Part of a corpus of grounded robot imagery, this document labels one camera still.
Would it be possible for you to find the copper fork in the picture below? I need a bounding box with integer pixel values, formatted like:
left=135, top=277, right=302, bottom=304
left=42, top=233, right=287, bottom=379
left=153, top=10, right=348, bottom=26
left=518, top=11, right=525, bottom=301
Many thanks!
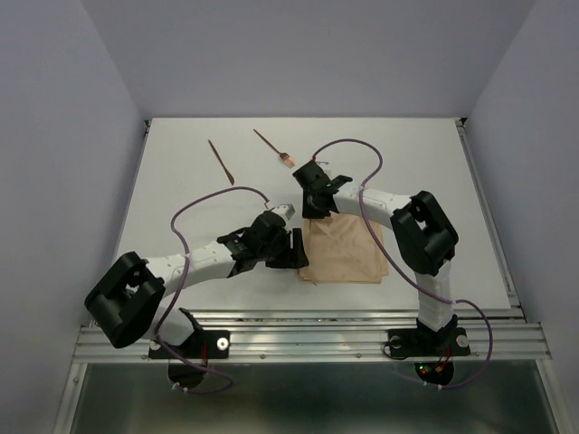
left=252, top=128, right=298, bottom=171

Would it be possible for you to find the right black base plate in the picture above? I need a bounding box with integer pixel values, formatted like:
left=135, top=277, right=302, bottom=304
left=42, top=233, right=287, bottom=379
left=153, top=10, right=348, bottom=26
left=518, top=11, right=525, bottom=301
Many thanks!
left=384, top=327, right=471, bottom=359

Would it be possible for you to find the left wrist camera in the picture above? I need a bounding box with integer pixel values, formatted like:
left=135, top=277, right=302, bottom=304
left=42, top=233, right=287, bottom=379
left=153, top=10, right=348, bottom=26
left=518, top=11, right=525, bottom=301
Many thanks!
left=269, top=203, right=295, bottom=222

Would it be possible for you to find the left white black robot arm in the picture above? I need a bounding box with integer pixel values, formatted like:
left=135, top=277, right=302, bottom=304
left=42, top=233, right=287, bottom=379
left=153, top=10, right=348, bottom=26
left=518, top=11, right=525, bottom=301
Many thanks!
left=84, top=204, right=308, bottom=351

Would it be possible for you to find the copper knife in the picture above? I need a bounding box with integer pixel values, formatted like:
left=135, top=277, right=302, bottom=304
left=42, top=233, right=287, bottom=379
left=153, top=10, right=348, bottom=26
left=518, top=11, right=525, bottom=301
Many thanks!
left=208, top=139, right=235, bottom=186

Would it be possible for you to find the aluminium rail frame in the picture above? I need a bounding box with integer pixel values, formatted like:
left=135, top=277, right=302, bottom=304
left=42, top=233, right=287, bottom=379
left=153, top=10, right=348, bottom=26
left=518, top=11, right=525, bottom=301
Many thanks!
left=55, top=121, right=574, bottom=433

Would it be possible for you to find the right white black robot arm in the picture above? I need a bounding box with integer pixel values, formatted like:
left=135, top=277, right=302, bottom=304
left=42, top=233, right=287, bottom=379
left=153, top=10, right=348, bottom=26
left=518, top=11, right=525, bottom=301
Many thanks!
left=293, top=161, right=459, bottom=360

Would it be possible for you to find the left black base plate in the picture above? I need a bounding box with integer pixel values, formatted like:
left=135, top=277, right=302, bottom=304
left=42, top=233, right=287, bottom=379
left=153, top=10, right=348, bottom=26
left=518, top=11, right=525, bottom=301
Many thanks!
left=144, top=329, right=231, bottom=360

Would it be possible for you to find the peach satin napkin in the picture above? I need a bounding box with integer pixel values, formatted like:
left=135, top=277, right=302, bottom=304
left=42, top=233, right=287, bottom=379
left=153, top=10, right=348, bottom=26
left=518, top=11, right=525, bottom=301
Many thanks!
left=299, top=213, right=389, bottom=284

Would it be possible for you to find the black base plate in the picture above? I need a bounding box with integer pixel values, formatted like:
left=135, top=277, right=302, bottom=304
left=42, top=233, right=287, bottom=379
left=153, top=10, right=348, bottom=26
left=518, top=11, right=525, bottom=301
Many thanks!
left=144, top=329, right=231, bottom=360
left=384, top=327, right=471, bottom=359

